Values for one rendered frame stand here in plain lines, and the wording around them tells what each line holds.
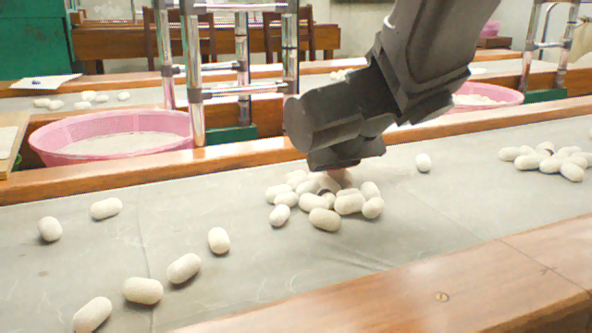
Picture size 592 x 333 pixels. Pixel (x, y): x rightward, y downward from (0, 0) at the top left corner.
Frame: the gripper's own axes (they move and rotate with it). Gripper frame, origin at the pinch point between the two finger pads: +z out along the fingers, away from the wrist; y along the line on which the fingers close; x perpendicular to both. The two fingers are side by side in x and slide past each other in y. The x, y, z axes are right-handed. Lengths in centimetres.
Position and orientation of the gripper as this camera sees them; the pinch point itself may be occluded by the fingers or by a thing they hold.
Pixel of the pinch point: (317, 161)
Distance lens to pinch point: 63.4
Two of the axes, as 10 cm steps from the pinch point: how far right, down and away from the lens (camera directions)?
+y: -9.1, 1.5, -3.9
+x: 2.7, 9.2, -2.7
